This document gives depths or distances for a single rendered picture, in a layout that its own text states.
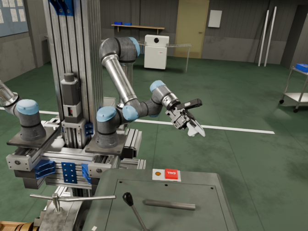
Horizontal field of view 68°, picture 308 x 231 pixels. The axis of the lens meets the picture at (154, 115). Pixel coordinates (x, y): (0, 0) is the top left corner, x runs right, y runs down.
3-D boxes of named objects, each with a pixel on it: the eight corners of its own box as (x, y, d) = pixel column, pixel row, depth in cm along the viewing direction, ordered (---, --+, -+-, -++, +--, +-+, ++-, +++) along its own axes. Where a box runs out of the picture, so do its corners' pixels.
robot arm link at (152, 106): (137, 111, 122) (142, 96, 114) (154, 106, 128) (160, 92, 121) (145, 121, 118) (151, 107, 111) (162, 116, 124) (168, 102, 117)
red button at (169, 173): (177, 172, 113) (177, 169, 112) (177, 180, 108) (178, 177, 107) (164, 171, 113) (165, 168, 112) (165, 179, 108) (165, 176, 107)
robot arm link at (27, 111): (26, 128, 139) (22, 107, 133) (14, 121, 145) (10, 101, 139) (45, 121, 148) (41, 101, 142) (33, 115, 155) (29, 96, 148)
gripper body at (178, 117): (184, 131, 109) (170, 113, 114) (197, 118, 106) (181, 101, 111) (178, 130, 102) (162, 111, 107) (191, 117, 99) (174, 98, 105)
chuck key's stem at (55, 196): (54, 217, 91) (50, 196, 85) (57, 212, 92) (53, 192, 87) (60, 217, 90) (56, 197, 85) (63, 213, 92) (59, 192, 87)
